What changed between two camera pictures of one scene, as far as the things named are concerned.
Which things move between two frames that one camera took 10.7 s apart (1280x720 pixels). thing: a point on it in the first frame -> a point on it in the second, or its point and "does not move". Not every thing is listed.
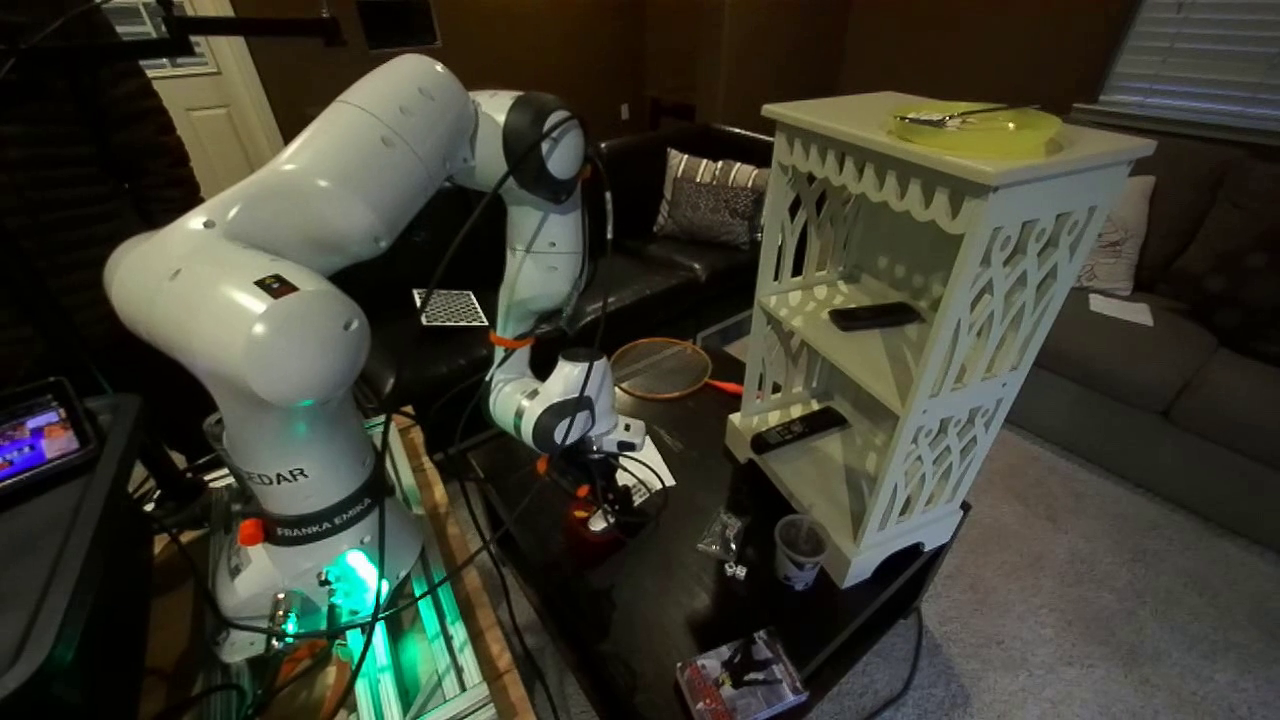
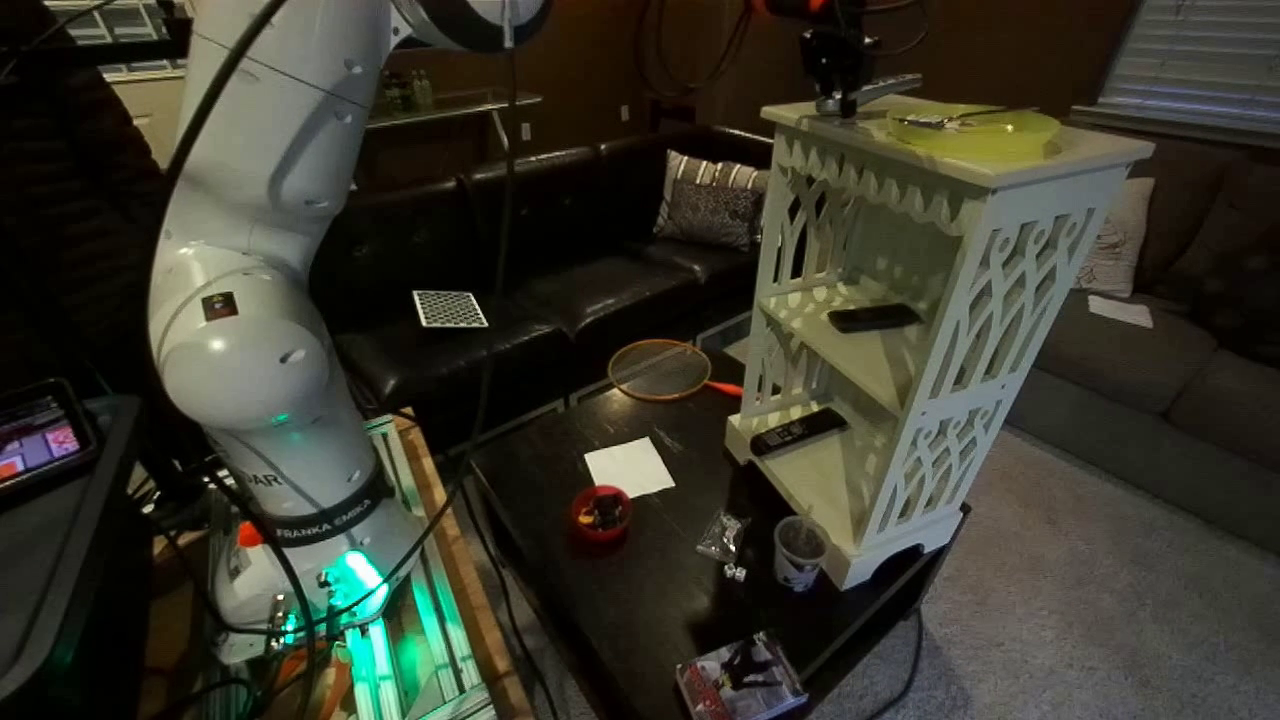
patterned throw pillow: (708, 203) does not move
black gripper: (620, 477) -> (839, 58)
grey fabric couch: (1177, 386) does not move
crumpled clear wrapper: (727, 537) does not move
